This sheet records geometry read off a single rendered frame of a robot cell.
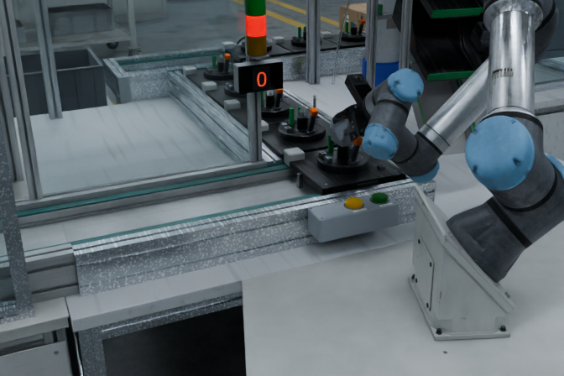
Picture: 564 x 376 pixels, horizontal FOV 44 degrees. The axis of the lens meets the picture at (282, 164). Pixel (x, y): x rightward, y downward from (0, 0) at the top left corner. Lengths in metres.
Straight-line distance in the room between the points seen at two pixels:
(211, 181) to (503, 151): 0.84
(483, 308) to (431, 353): 0.13
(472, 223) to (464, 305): 0.15
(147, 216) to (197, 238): 0.21
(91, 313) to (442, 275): 0.70
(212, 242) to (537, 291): 0.71
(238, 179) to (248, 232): 0.28
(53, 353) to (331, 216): 0.66
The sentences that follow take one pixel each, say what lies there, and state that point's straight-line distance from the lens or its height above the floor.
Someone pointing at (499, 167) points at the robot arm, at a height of 1.22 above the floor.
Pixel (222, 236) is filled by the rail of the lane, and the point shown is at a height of 0.93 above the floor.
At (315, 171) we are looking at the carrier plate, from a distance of 1.81.
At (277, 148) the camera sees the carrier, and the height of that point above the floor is 0.97.
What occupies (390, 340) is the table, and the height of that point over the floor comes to 0.86.
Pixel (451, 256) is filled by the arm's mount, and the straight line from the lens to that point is 1.30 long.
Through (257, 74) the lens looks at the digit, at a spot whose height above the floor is 1.22.
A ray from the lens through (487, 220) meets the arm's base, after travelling 1.37.
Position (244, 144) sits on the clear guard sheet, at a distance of 1.88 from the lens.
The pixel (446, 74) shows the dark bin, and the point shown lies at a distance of 1.84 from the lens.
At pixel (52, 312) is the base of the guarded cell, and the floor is 0.86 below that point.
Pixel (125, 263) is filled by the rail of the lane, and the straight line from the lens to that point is 1.54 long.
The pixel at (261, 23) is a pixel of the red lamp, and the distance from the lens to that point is 1.75.
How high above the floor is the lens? 1.68
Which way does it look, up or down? 22 degrees down
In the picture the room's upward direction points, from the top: 1 degrees counter-clockwise
